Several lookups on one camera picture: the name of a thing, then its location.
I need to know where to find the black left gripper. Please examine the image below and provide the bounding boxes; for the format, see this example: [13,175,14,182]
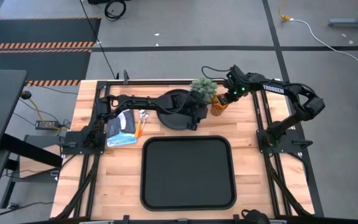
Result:
[171,91,209,131]

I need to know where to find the coiled black cable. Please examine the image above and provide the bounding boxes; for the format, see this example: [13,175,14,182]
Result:
[104,0,127,22]

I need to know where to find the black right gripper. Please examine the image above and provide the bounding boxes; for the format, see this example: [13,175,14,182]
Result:
[218,64,252,106]

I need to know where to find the yellow cable with plug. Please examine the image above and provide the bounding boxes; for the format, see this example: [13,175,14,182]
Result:
[278,0,291,22]

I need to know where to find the orange handled spoon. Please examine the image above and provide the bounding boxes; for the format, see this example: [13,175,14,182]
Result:
[134,109,147,139]

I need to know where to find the grey desk foot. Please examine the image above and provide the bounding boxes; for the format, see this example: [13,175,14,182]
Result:
[328,0,358,28]

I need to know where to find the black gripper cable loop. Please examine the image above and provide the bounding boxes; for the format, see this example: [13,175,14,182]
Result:
[201,65,233,81]

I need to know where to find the amber ribbed cup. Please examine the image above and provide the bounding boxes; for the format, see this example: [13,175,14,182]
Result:
[210,93,230,117]

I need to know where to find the black rectangular tray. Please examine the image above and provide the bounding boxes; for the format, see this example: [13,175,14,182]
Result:
[140,135,237,212]

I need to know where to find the black round plate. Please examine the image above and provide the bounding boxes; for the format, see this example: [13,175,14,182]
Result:
[156,88,208,131]

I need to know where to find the small green artificial plant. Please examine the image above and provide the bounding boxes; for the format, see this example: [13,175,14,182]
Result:
[188,77,219,104]

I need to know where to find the black hazard striped floor mat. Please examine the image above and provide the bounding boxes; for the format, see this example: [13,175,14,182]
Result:
[0,17,102,50]
[0,49,93,87]

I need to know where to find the black power adapter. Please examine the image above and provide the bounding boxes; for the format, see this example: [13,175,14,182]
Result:
[35,120,59,131]

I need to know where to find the black aluminium table frame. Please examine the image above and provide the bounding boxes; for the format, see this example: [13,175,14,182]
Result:
[54,79,316,224]

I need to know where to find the blue and black book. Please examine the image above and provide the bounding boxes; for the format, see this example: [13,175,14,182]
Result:
[106,108,138,148]

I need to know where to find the long black floor cable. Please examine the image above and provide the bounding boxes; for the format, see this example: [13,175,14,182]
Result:
[78,0,119,80]

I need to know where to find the black rounded device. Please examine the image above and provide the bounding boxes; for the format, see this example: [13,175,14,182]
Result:
[240,208,270,224]

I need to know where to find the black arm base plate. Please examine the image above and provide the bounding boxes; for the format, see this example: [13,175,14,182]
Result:
[61,130,107,156]
[256,128,305,154]

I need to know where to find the black desk leg frame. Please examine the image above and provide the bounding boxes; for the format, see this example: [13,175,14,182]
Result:
[0,133,64,220]

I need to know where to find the white floor cable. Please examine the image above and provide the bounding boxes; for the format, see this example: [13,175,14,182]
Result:
[290,18,358,69]

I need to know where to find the yellow thin cable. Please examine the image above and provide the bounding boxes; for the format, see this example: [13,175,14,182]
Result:
[29,98,70,131]

